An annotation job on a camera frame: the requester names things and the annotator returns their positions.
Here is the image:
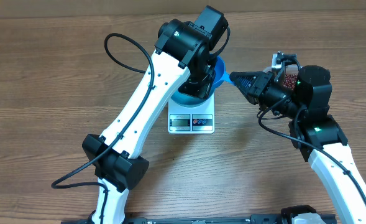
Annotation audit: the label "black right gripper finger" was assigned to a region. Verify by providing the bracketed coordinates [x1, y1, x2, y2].
[236, 82, 257, 101]
[229, 71, 272, 86]

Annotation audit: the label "white digital kitchen scale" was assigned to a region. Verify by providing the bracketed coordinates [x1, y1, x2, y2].
[167, 94, 215, 134]

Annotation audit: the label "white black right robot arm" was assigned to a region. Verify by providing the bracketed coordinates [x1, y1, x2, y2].
[229, 65, 366, 223]

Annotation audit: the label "red adzuki beans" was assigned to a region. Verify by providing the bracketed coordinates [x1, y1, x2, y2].
[282, 73, 298, 90]

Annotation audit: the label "blue plastic measuring scoop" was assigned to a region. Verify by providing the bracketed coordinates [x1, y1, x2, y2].
[211, 56, 234, 91]

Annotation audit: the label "teal metal bowl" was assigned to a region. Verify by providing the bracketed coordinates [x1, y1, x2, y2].
[171, 91, 206, 107]

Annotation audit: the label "clear plastic container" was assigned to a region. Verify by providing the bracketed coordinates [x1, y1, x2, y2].
[263, 64, 298, 75]

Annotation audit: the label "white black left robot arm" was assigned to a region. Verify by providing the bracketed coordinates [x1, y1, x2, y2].
[82, 6, 231, 223]

